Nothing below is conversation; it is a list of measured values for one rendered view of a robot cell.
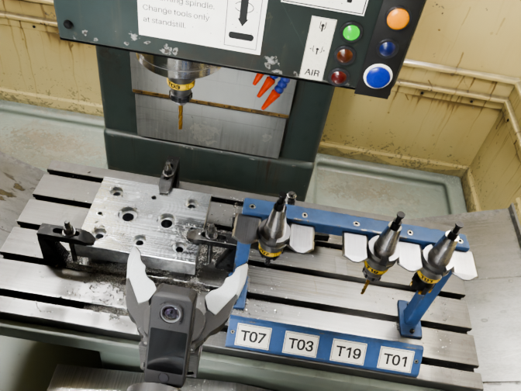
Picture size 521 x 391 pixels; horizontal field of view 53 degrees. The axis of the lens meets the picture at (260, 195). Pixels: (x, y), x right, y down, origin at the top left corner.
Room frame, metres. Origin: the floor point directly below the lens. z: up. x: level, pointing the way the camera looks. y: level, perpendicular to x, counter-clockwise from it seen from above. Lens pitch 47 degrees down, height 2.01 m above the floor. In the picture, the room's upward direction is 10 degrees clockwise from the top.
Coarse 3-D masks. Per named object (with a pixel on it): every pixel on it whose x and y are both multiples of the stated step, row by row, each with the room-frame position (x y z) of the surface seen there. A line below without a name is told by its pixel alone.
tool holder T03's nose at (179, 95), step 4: (172, 92) 0.77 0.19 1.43; (176, 92) 0.76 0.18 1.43; (180, 92) 0.76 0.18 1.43; (184, 92) 0.77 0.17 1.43; (188, 92) 0.77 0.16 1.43; (172, 96) 0.76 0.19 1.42; (176, 96) 0.76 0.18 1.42; (180, 96) 0.76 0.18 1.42; (184, 96) 0.77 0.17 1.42; (188, 96) 0.77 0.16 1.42; (172, 100) 0.76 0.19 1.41; (176, 100) 0.76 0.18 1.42; (180, 100) 0.76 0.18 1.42; (184, 100) 0.77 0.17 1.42; (188, 100) 0.77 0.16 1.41; (180, 104) 0.77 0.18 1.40; (184, 104) 0.77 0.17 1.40
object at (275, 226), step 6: (276, 210) 0.65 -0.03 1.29; (282, 210) 0.65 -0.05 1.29; (270, 216) 0.65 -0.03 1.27; (276, 216) 0.64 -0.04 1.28; (282, 216) 0.65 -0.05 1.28; (270, 222) 0.65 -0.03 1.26; (276, 222) 0.64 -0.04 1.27; (282, 222) 0.65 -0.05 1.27; (264, 228) 0.65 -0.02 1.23; (270, 228) 0.64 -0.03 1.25; (276, 228) 0.64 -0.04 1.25; (282, 228) 0.65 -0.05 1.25; (270, 234) 0.64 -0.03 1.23; (276, 234) 0.64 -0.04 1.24; (282, 234) 0.64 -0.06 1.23
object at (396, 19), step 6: (390, 12) 0.58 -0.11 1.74; (396, 12) 0.58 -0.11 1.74; (402, 12) 0.58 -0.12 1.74; (390, 18) 0.58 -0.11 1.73; (396, 18) 0.58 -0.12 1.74; (402, 18) 0.58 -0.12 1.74; (408, 18) 0.58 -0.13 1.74; (390, 24) 0.58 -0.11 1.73; (396, 24) 0.58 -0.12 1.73; (402, 24) 0.58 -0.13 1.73
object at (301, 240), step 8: (296, 224) 0.69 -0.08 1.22; (304, 224) 0.70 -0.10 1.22; (296, 232) 0.67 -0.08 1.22; (304, 232) 0.68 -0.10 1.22; (312, 232) 0.68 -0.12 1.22; (288, 240) 0.65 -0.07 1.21; (296, 240) 0.65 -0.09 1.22; (304, 240) 0.65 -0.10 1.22; (312, 240) 0.66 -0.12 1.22; (296, 248) 0.63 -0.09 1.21; (304, 248) 0.63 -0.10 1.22; (312, 248) 0.64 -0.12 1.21
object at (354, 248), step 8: (344, 232) 0.69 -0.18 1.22; (352, 232) 0.70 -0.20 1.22; (344, 240) 0.67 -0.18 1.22; (352, 240) 0.68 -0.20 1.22; (360, 240) 0.68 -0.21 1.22; (344, 248) 0.65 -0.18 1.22; (352, 248) 0.66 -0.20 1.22; (360, 248) 0.66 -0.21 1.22; (344, 256) 0.64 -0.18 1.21; (352, 256) 0.64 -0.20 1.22; (360, 256) 0.64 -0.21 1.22; (368, 256) 0.65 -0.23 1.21
